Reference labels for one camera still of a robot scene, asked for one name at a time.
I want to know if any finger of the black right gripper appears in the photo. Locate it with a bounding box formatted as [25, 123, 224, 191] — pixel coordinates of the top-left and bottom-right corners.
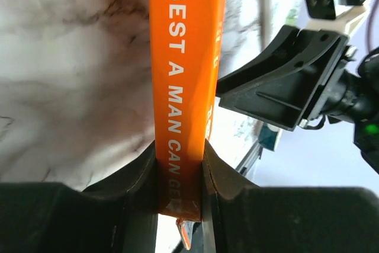
[216, 25, 349, 131]

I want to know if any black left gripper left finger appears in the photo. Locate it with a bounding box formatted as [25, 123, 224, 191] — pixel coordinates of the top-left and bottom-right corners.
[1, 145, 158, 252]

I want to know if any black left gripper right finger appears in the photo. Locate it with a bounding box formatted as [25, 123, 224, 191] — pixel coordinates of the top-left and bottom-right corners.
[202, 143, 378, 253]

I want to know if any orange razor box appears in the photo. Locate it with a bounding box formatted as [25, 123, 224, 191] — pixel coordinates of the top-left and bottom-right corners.
[146, 0, 229, 251]

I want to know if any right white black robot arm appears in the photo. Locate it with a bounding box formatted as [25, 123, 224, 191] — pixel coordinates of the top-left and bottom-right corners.
[216, 25, 378, 169]

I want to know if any aluminium rail frame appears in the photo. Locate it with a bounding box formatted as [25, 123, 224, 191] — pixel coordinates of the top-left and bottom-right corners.
[236, 141, 263, 177]

